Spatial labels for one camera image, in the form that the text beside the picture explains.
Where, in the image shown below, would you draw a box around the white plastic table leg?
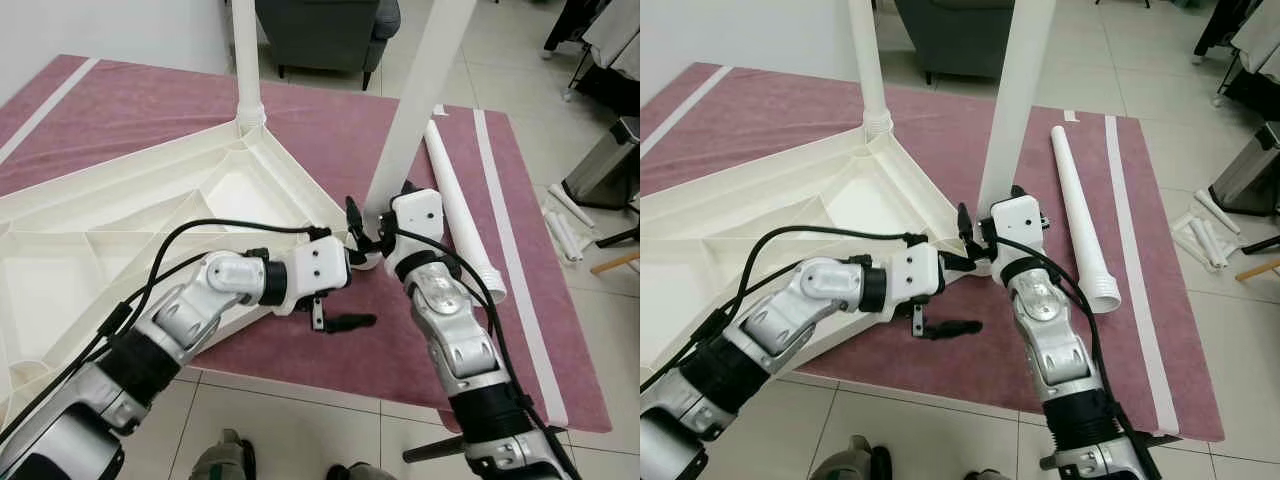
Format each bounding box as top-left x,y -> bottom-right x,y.
1049,126 -> 1124,315
230,0 -> 269,137
974,0 -> 1059,217
847,0 -> 894,142
423,120 -> 509,305
364,0 -> 479,217

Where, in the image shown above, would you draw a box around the white plastic table top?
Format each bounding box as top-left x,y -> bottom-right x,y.
640,125 -> 987,383
0,118 -> 383,401

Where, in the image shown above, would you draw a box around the pink table cloth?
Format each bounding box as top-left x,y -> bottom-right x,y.
640,62 -> 1227,443
0,55 -> 614,434

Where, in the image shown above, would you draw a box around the white tape strip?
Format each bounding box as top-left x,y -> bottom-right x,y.
471,108 -> 570,429
1102,115 -> 1182,437
640,66 -> 734,161
0,58 -> 101,166

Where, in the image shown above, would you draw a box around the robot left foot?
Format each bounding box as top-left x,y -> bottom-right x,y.
188,430 -> 257,480
818,435 -> 897,480

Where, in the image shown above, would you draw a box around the grey armchair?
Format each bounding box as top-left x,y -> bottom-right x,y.
892,0 -> 1017,87
255,0 -> 402,91

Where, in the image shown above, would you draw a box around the steel pedal bin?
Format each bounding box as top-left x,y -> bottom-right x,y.
1207,122 -> 1280,217
562,115 -> 641,211

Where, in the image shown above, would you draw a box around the grey hanging clothes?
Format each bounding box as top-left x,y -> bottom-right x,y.
1193,0 -> 1280,121
545,0 -> 641,116

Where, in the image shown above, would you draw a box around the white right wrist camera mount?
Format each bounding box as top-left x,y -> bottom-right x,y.
987,195 -> 1047,287
384,188 -> 445,283

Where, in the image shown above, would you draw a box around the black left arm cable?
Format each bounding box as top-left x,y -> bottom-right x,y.
640,225 -> 927,393
0,218 -> 333,441

